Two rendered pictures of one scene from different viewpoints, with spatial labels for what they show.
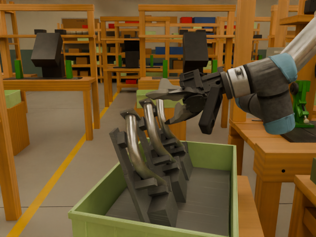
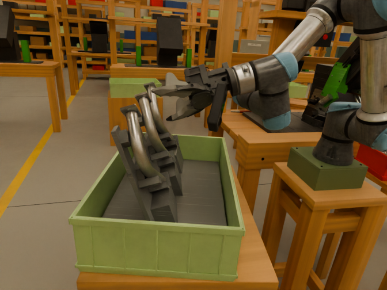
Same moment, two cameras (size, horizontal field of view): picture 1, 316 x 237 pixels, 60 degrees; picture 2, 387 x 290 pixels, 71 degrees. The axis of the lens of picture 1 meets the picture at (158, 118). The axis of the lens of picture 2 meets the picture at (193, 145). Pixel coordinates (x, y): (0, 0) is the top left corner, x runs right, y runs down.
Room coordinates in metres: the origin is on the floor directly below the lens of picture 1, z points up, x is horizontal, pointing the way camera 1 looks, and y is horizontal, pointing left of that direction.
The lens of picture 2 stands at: (0.04, 0.09, 1.38)
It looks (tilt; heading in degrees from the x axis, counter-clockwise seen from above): 22 degrees down; 345
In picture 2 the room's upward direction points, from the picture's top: 4 degrees clockwise
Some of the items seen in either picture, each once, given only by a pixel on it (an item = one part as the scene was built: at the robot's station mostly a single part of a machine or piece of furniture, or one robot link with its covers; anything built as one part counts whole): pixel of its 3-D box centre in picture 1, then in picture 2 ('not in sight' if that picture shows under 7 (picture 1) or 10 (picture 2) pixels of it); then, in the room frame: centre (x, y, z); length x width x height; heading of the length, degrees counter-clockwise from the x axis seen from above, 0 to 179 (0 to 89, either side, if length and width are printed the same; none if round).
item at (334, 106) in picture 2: not in sight; (344, 118); (0.87, -0.72, 1.11); 0.13 x 0.12 x 0.14; 9
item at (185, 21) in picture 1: (166, 55); (136, 39); (8.49, -0.26, 1.12); 3.01 x 0.54 x 2.24; 91
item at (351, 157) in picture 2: not in sight; (334, 146); (0.88, -0.72, 0.99); 0.15 x 0.15 x 0.10
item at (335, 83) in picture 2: not in sight; (339, 80); (1.44, -1.17, 1.17); 0.13 x 0.12 x 0.20; 89
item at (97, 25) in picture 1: (100, 53); (60, 33); (10.84, 2.20, 1.11); 3.01 x 0.54 x 2.23; 91
